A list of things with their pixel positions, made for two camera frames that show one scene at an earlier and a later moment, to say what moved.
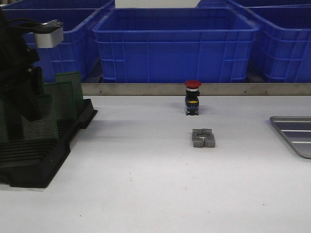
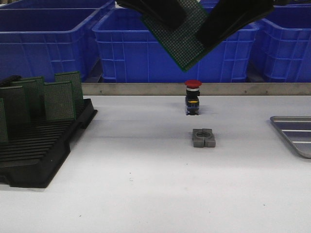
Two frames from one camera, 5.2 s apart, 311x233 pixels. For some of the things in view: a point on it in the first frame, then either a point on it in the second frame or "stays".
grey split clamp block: (203, 138) stays
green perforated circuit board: (45, 127) to (182, 42)
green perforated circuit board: (63, 99) stays
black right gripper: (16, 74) to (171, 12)
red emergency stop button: (191, 98) stays
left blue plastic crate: (78, 52) stays
